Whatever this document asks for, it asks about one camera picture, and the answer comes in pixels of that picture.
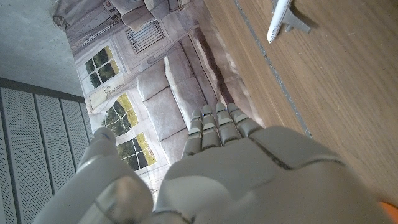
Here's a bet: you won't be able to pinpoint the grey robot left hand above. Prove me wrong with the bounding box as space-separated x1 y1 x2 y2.
32 102 396 224

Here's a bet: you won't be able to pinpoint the white toy plane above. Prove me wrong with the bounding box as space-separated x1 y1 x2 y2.
266 0 312 44

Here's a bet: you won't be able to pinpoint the printed living room backdrop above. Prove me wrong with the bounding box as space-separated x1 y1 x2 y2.
51 0 265 200

